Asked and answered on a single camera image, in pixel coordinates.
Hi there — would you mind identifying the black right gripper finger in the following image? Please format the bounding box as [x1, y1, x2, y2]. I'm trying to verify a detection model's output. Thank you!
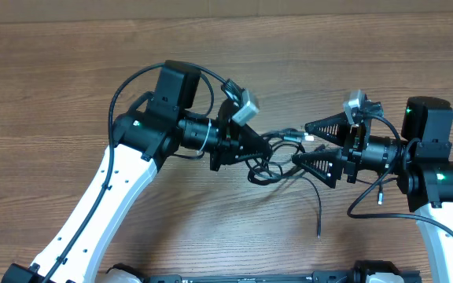
[304, 112, 348, 146]
[292, 149, 343, 188]

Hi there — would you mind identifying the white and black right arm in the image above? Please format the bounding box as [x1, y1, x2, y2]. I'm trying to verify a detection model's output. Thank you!
[292, 94, 453, 282]

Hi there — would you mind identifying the black USB-A cable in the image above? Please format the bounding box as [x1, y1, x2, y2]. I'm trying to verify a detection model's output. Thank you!
[245, 128, 326, 239]

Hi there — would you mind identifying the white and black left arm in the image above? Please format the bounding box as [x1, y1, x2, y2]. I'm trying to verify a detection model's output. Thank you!
[2, 61, 271, 282]

